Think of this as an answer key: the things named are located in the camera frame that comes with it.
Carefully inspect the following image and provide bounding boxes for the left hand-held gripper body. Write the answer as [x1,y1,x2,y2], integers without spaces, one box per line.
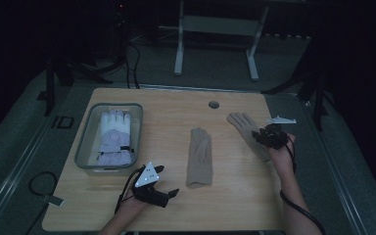
[130,162,170,209]

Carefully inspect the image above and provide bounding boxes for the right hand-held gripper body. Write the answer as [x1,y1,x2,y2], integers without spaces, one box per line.
[258,116,298,151]

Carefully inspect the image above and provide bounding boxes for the purple white glove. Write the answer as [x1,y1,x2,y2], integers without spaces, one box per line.
[96,110,135,166]

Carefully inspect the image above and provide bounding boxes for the grey plastic bin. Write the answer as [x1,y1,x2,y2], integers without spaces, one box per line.
[73,102,144,176]

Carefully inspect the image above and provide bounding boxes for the person's left hand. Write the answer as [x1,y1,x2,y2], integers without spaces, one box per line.
[119,194,152,217]

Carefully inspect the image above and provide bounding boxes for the person's right hand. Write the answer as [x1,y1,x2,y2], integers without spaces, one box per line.
[267,132,297,179]

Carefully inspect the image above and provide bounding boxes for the black stand with legs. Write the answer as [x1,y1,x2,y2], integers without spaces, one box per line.
[262,42,333,132]

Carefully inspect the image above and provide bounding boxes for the small grey plug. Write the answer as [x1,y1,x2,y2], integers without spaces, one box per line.
[41,194,65,208]

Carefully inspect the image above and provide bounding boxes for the black tripod with red light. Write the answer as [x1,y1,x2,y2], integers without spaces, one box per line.
[66,0,132,84]

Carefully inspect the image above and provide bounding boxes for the left hand-held gripper cable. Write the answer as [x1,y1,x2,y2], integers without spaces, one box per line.
[114,165,145,215]

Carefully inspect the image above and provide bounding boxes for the hand-held gripper cable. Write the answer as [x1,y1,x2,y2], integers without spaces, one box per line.
[114,165,145,215]
[279,136,327,235]

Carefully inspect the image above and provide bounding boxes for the right hand-held gripper cable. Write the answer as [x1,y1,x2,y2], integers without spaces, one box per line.
[279,136,327,235]

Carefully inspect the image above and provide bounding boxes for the black hanging cables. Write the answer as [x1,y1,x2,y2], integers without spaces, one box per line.
[124,42,142,90]

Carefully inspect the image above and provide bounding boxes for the black rectangular floor bracket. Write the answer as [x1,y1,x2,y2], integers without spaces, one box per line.
[51,116,75,130]

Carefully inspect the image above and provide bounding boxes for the white metal stand frame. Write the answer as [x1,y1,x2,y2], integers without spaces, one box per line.
[158,0,270,82]

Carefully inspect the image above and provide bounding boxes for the black cable loop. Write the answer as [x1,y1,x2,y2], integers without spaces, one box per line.
[27,170,59,198]

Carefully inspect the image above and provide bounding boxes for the black post stand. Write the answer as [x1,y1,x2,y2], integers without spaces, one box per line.
[37,58,57,118]

